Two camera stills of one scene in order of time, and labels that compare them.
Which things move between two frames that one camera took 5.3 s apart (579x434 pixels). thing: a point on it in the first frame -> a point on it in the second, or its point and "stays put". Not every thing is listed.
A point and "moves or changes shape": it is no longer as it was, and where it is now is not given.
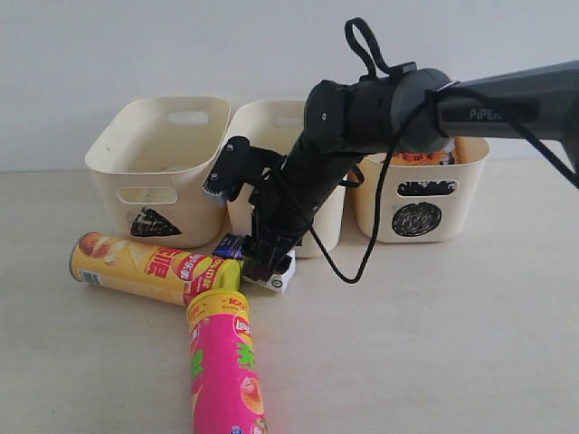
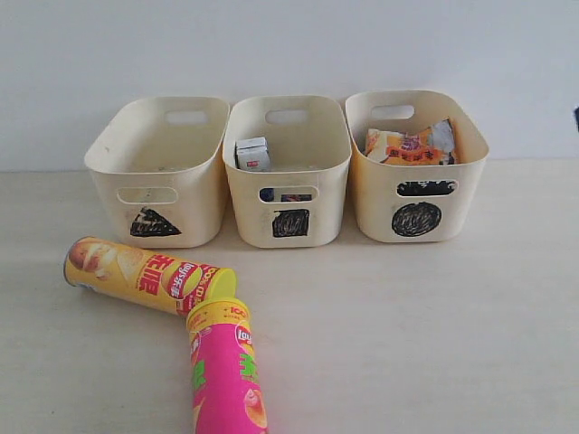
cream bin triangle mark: [150, 166] stays put
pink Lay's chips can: [227, 395] stays put
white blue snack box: [232, 247] moves or changes shape
